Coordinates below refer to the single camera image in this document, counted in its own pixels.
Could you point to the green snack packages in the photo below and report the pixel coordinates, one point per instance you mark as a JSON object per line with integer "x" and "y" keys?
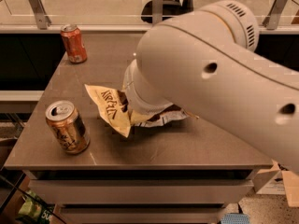
{"x": 34, "y": 210}

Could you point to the cardboard box with items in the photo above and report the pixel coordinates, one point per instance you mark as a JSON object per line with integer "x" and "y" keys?
{"x": 278, "y": 181}

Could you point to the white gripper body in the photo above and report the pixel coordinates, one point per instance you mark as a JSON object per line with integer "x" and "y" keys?
{"x": 130, "y": 85}

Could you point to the brown and yellow chip bag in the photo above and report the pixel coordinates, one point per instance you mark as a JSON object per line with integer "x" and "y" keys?
{"x": 114, "y": 109}

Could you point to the right metal railing bracket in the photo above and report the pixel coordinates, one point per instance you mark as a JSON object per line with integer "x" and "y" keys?
{"x": 271, "y": 21}

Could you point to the red soda can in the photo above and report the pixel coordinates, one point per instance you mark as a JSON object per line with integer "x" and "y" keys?
{"x": 73, "y": 43}

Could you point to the gold orange tea can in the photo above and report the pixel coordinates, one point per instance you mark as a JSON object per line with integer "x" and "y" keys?
{"x": 67, "y": 126}

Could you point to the metal railing bracket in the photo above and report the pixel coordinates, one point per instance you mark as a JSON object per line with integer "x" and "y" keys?
{"x": 271, "y": 21}
{"x": 157, "y": 11}
{"x": 42, "y": 19}

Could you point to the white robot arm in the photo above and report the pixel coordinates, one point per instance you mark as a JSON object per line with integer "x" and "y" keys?
{"x": 205, "y": 62}

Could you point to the blue perforated basket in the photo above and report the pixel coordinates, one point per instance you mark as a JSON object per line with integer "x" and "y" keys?
{"x": 235, "y": 219}

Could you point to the left metal railing bracket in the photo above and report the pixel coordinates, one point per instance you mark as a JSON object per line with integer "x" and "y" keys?
{"x": 42, "y": 19}

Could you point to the black office chair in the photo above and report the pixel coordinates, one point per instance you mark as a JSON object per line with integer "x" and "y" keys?
{"x": 171, "y": 8}

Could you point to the middle metal railing bracket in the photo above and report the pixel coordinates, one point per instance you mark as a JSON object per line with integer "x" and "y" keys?
{"x": 157, "y": 11}

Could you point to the grey drawer cabinet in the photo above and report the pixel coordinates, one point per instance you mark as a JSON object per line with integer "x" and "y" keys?
{"x": 141, "y": 201}

